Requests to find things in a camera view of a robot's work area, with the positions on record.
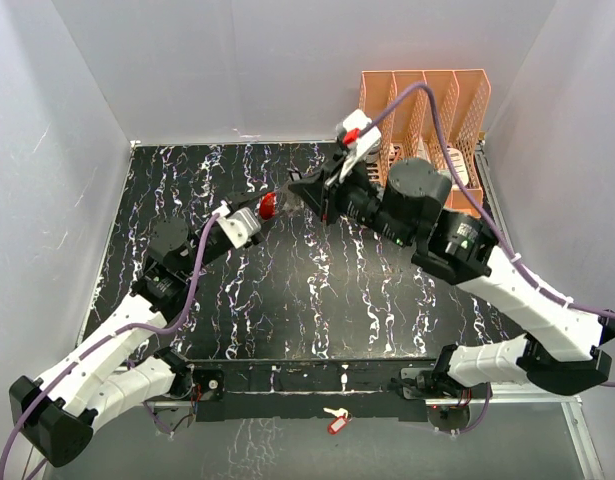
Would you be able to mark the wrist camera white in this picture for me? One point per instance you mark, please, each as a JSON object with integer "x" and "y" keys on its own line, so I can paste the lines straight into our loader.
{"x": 360, "y": 139}
{"x": 239, "y": 226}

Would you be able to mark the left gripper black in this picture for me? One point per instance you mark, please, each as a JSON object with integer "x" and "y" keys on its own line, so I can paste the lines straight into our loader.
{"x": 237, "y": 200}

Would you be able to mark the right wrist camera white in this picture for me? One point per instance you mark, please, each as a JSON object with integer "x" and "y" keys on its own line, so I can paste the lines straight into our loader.
{"x": 360, "y": 139}

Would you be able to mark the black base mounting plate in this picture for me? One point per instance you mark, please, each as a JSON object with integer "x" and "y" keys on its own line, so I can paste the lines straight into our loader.
{"x": 313, "y": 388}

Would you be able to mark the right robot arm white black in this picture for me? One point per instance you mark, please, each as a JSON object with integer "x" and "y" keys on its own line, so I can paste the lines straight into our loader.
{"x": 559, "y": 349}

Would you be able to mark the orange file organizer rack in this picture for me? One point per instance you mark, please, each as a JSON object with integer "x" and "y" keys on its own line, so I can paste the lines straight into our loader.
{"x": 462, "y": 98}

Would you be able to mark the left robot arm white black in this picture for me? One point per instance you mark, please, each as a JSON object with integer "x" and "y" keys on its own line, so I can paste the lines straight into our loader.
{"x": 59, "y": 411}

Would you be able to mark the red tag with key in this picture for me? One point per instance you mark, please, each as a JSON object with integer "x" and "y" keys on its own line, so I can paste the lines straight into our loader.
{"x": 340, "y": 419}

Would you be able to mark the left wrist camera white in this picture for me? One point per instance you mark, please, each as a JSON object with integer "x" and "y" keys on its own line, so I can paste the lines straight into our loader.
{"x": 239, "y": 226}

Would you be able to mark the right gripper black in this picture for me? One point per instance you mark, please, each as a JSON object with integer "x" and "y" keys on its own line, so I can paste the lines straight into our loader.
{"x": 311, "y": 190}

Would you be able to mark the white labelled packet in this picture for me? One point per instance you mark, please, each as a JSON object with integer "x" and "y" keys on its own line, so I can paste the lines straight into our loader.
{"x": 460, "y": 165}

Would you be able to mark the red handled key organizer plate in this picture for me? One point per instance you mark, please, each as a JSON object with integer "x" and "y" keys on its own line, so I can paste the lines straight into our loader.
{"x": 278, "y": 203}

